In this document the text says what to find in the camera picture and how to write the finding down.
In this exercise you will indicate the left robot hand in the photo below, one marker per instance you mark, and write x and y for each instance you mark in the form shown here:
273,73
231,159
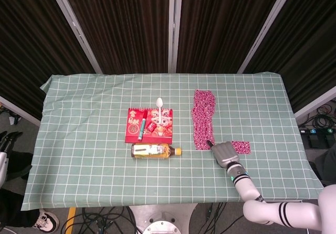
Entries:
4,160

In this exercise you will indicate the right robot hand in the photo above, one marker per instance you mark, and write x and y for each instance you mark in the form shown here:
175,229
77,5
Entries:
225,154

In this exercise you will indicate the pink patterned cloth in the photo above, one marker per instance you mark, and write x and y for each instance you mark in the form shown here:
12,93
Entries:
203,118

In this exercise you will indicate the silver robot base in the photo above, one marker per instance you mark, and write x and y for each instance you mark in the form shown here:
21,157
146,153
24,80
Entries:
160,218

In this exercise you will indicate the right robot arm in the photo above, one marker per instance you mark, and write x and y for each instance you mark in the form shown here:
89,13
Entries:
246,189

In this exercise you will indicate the tea bottle with yellow cap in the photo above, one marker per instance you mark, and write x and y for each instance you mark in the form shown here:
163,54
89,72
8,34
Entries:
152,151

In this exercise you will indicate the white and black sneaker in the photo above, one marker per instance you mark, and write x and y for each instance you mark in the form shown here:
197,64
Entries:
47,221

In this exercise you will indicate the green grid tablecloth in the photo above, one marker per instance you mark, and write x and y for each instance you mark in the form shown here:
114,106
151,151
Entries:
78,139

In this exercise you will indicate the small red box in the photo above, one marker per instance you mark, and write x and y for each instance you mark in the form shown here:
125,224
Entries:
151,127

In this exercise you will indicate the white plastic spoon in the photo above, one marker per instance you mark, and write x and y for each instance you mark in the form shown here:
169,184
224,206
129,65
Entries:
159,102

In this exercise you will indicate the red and green marker pen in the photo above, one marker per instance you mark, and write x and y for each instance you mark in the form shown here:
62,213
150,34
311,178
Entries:
142,126

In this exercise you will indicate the yellow floor tape strip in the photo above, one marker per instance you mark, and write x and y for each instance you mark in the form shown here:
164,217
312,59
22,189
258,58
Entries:
70,218

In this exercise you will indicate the black foot pedal row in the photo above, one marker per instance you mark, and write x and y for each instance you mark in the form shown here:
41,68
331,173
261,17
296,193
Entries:
319,137

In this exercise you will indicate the grey partition bottom rail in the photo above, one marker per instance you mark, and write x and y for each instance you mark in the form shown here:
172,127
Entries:
315,102
18,109

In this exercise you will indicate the grey partition post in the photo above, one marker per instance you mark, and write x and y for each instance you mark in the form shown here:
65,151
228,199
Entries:
265,32
76,29
174,26

